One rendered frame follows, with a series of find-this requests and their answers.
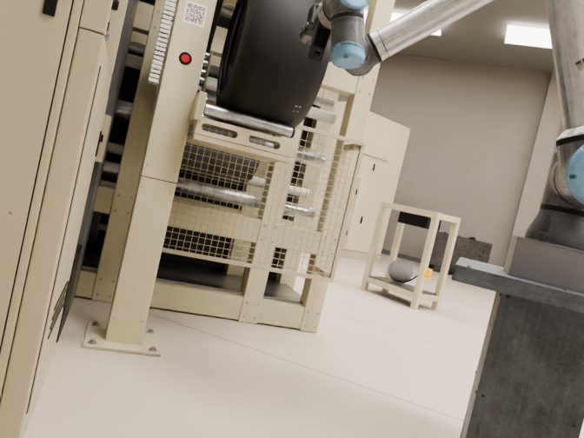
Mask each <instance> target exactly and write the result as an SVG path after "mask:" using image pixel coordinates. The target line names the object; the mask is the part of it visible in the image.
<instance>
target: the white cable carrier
mask: <svg viewBox="0 0 584 438"><path fill-rule="evenodd" d="M175 4H176V0H165V4H164V8H163V15H162V20H161V23H160V28H159V32H158V36H157V40H156V47H155V52H154V56H153V61H152V64H151V68H150V73H149V80H148V83H153V84H155V85H157V84H158V82H161V79H162V78H161V77H160V76H159V75H160V73H161V69H162V65H163V57H164V52H165V48H166V45H167V41H168V37H169V29H170V25H171V21H172V22H174V19H175V17H174V16H173V12H174V9H175Z"/></svg>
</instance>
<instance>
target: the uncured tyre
mask: <svg viewBox="0 0 584 438"><path fill-rule="evenodd" d="M321 1H322V0H237V2H236V6H235V9H234V12H233V15H232V17H231V20H230V24H229V29H228V32H227V36H226V39H225V43H224V46H223V50H222V58H221V62H220V67H219V72H218V79H217V88H216V105H217V106H221V107H224V108H227V109H230V110H236V111H239V112H242V113H246V114H249V115H252V116H258V117H261V118H265V119H268V120H271V121H274V122H278V123H283V124H287V125H290V126H293V127H297V126H298V125H299V124H300V123H301V122H302V121H303V120H304V118H305V117H306V115H307V114H308V112H309V111H310V109H311V107H312V105H313V103H314V101H315V99H316V97H317V94H318V92H319V89H320V88H321V85H322V81H323V78H324V76H325V73H326V70H327V67H328V64H329V58H330V51H331V38H330V39H329V40H328V45H327V48H326V50H325V53H324V56H323V59H322V61H321V62H320V63H319V62H316V61H313V60H310V59H308V58H307V54H308V51H309V45H306V44H303V42H302V41H301V38H300V32H301V28H302V27H305V25H306V23H307V20H308V14H309V9H310V8H311V7H312V5H313V4H314V3H320V2H321ZM256 83H258V84H261V85H264V86H268V87H270V88H273V89H276V90H272V89H270V88H266V87H263V86H261V85H257V84H256ZM295 104H300V105H303V106H302V109H301V111H300V113H299V114H297V113H291V111H292V109H293V108H294V106H295Z"/></svg>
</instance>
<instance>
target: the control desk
mask: <svg viewBox="0 0 584 438"><path fill-rule="evenodd" d="M127 4H128V0H0V438H24V436H25V433H26V430H27V428H28V426H29V423H30V419H31V416H32V414H33V412H34V409H35V406H36V404H37V400H38V397H39V395H40V393H41V390H42V387H43V384H44V381H45V379H46V376H47V374H48V371H49V369H50V364H51V359H52V355H53V351H54V347H55V343H56V339H57V335H58V330H59V327H60V322H61V318H62V313H63V308H64V306H65V303H66V299H67V294H68V290H69V286H70V274H71V270H72V265H73V262H74V257H75V253H76V246H77V241H78V237H79V233H80V228H81V224H82V220H83V212H84V209H85V204H86V200H87V196H88V192H89V187H90V180H91V176H92V171H93V168H94V163H95V159H96V156H97V152H98V148H99V144H100V140H101V135H102V126H103V119H104V115H105V110H106V106H107V102H108V98H109V90H110V82H111V78H112V74H113V69H114V65H115V61H116V53H117V50H118V45H119V41H120V37H121V33H122V28H123V21H124V17H125V13H126V9H127Z"/></svg>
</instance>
